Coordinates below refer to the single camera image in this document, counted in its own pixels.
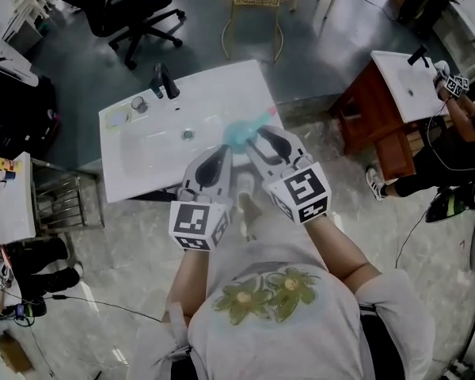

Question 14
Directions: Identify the person's right forearm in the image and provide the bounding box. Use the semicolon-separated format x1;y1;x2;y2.
302;214;381;292

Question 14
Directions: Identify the teal spray bottle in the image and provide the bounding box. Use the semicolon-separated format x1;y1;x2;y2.
221;107;279;156

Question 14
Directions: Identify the metal sink stand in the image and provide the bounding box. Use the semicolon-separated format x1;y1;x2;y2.
30;158;106;233

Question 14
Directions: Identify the brown wooden cabinet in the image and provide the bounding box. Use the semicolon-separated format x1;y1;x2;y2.
328;59;450;181

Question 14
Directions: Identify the black floor cable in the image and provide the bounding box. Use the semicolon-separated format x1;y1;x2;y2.
394;207;431;268
43;294;163;324

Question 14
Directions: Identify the black cabinet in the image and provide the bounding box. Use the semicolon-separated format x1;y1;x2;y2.
0;55;60;169

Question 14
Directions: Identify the black faucet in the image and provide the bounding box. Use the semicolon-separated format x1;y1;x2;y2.
149;62;181;101
406;44;431;69

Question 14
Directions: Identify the power strip cable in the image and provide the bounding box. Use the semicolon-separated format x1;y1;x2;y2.
351;0;397;20

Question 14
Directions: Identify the black backpack strap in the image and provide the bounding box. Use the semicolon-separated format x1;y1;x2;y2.
358;305;407;380
169;348;195;380

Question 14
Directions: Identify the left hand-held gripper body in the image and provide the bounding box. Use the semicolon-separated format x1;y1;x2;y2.
168;190;235;253

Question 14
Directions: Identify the person's left forearm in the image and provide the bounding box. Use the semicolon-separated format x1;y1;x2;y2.
166;247;217;324

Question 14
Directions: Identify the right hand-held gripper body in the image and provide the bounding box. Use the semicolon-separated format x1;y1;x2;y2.
263;161;333;226

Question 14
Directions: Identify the person's white shoe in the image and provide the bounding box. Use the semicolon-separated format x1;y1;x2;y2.
237;172;257;197

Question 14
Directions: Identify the yellow toy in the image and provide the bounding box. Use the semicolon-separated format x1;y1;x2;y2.
0;156;23;173

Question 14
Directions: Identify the person's grey flower t-shirt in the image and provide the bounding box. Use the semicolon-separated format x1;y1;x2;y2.
132;215;436;380

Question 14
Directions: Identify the white sink basin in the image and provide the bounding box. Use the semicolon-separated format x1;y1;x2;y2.
370;49;450;124
0;151;37;245
98;59;286;204

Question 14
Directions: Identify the cardboard box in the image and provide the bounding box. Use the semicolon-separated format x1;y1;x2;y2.
0;330;35;374

